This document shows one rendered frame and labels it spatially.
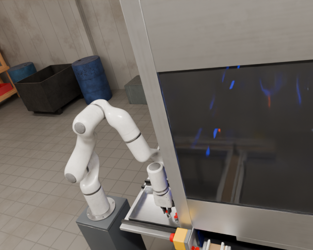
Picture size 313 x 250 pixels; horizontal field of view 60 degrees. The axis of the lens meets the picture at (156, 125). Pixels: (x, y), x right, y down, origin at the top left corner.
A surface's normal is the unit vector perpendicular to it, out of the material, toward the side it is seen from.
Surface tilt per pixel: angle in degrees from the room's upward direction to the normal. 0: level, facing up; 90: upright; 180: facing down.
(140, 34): 90
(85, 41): 90
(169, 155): 90
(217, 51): 90
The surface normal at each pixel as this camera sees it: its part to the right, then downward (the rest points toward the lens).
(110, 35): -0.39, 0.54
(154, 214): -0.22, -0.84
